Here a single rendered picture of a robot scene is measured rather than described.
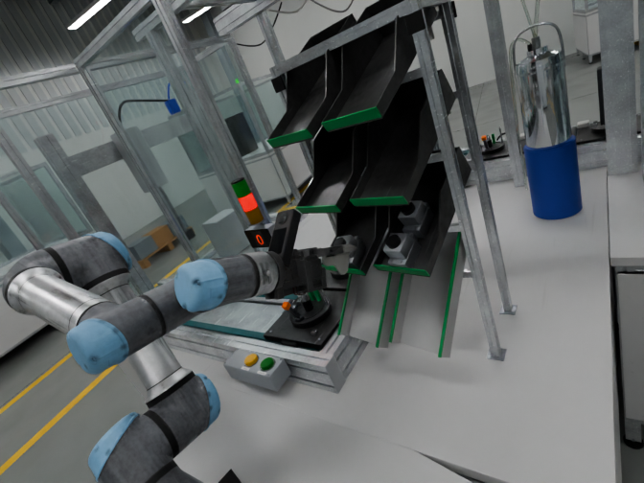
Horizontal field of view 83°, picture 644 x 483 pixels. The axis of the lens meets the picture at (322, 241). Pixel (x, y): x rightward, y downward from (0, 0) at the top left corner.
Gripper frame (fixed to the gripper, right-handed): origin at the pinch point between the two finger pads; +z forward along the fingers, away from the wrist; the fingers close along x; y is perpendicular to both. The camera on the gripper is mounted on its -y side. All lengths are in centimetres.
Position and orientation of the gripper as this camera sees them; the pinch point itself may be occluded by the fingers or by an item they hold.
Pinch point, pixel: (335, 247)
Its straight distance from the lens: 79.2
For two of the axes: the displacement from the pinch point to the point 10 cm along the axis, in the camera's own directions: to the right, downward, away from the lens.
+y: 1.5, 9.9, 0.0
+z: 6.6, -1.0, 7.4
